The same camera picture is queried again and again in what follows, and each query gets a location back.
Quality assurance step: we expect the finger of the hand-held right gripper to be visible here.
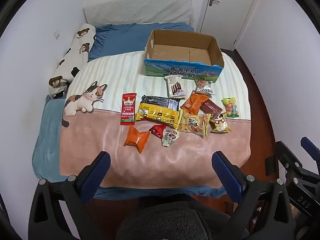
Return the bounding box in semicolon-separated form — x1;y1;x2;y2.
266;141;304;180
300;137;320;157

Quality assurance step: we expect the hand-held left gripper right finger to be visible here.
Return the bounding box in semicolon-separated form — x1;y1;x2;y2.
212;151;295;240

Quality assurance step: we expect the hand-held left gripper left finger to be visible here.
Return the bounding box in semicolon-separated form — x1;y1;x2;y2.
28;151;111;240

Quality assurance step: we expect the red crown-print snack packet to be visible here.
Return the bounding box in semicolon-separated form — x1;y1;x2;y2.
120;93;137;126

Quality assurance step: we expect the white orange-print snack packet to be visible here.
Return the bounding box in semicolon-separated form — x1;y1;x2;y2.
195;79;216;96

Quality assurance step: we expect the cardboard box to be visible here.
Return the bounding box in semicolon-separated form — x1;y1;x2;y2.
143;29;224;82

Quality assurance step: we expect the yellow panda-print snack packet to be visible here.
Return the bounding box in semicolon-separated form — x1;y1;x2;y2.
210;112;232;133

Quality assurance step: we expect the small orange snack packet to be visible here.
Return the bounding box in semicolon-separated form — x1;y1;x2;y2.
123;125;151;154

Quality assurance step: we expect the light blue fleece blanket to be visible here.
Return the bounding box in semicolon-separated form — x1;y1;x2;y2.
32;94;68;183

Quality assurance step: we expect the blue bed sheet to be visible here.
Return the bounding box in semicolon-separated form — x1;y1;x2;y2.
94;185;227;200

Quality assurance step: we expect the clear yellow cracker packet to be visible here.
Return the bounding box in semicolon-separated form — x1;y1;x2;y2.
178;109;212;137

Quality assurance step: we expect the colourful candy packet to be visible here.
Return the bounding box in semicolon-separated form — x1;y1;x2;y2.
222;97;240;118

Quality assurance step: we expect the small white cartoon snack packet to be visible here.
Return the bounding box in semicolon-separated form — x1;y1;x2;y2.
162;127;181;146

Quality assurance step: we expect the brown snack packet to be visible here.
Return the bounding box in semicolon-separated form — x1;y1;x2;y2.
200;98;223;118

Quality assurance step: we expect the dark grey fuzzy clothing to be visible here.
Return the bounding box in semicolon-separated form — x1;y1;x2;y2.
116;200;250;240

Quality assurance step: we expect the small red snack packet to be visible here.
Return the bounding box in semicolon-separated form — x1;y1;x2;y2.
149;124;167;139

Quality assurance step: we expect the black and yellow snack bag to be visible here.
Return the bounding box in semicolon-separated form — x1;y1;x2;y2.
136;95;181;128

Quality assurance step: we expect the cat-print striped pink blanket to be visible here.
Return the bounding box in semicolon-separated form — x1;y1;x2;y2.
59;51;252;188

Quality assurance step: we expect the white chocolate stick packet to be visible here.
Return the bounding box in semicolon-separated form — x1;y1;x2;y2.
164;75;187;98

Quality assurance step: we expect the bear-print white bolster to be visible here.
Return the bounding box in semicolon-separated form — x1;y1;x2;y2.
48;23;97;98

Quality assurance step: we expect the blue pillow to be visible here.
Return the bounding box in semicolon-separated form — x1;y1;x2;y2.
88;22;195;62

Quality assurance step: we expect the white door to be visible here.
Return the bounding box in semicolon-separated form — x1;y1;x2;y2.
196;0;264;51

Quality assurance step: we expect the white padded headboard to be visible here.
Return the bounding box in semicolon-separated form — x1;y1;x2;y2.
83;0;195;27

